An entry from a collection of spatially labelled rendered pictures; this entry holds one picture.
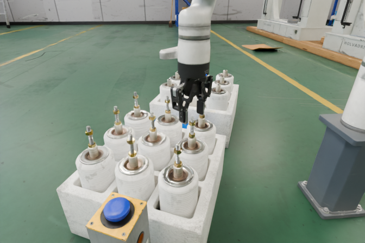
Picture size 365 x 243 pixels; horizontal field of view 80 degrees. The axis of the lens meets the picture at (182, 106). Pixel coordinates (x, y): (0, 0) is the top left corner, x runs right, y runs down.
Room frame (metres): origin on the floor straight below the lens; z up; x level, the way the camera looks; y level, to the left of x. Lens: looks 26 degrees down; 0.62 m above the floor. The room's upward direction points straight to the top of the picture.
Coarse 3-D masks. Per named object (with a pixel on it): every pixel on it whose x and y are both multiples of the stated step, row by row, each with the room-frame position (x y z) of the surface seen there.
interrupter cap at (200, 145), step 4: (184, 140) 0.52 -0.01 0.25; (196, 140) 0.52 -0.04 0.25; (200, 140) 0.52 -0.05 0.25; (180, 144) 0.50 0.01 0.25; (184, 144) 0.50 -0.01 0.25; (196, 144) 0.51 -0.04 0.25; (200, 144) 0.50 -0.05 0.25; (204, 144) 0.50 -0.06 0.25; (184, 148) 0.49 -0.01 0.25; (188, 148) 0.49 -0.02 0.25; (192, 148) 0.49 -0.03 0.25; (196, 148) 0.49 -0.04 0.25; (200, 148) 0.49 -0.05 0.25; (204, 148) 0.49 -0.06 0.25; (184, 152) 0.47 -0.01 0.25; (188, 152) 0.47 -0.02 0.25; (192, 152) 0.47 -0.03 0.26; (196, 152) 0.47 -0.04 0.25
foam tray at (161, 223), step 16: (224, 144) 0.63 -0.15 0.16; (208, 160) 0.53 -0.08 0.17; (208, 176) 0.45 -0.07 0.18; (64, 192) 0.40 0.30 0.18; (80, 192) 0.40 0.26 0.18; (96, 192) 0.40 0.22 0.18; (208, 192) 0.40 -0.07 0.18; (64, 208) 0.41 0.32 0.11; (80, 208) 0.39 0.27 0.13; (96, 208) 0.37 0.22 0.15; (208, 208) 0.36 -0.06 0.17; (80, 224) 0.39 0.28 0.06; (160, 224) 0.32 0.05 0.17; (176, 224) 0.31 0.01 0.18; (192, 224) 0.31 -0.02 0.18; (208, 224) 0.38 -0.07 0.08; (160, 240) 0.32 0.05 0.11; (176, 240) 0.31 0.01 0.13; (192, 240) 0.30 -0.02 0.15
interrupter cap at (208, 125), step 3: (195, 120) 0.64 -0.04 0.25; (207, 120) 0.64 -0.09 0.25; (207, 123) 0.62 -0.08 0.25; (210, 123) 0.62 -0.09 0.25; (195, 126) 0.60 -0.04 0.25; (198, 126) 0.61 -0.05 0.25; (207, 126) 0.60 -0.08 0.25; (210, 126) 0.60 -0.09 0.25; (195, 129) 0.58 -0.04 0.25; (198, 129) 0.58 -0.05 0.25; (201, 129) 0.58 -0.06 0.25; (204, 129) 0.58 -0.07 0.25; (207, 129) 0.58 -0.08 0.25; (210, 129) 0.58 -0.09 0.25
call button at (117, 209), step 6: (114, 198) 0.25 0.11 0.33; (120, 198) 0.25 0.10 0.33; (108, 204) 0.24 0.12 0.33; (114, 204) 0.24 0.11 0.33; (120, 204) 0.24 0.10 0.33; (126, 204) 0.24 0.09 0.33; (108, 210) 0.23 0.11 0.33; (114, 210) 0.23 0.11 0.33; (120, 210) 0.23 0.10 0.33; (126, 210) 0.23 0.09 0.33; (108, 216) 0.22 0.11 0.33; (114, 216) 0.22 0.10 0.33; (120, 216) 0.22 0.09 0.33
